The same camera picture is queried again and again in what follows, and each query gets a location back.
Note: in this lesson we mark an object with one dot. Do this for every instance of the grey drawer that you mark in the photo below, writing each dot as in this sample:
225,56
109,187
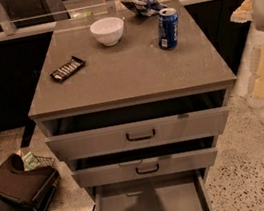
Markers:
133,127
177,192
145,162

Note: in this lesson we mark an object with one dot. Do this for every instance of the grey drawer cabinet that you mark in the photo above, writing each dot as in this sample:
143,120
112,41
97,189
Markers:
134,71

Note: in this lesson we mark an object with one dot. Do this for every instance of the blue soda can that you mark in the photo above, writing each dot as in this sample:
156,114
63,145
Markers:
168,28

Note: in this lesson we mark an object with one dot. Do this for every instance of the blue chip bag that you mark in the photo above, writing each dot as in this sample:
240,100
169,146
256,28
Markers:
143,7

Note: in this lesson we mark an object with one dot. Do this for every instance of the white bowl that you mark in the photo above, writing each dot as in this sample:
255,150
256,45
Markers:
108,31

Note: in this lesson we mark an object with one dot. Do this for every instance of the black snack bar packet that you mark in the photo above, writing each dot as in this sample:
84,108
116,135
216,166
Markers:
68,69

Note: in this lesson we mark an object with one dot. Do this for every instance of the black device on stand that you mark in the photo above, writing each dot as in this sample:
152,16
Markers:
25,188

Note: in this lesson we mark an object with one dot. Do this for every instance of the wire basket with green packet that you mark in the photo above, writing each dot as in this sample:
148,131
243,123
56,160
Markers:
32,161

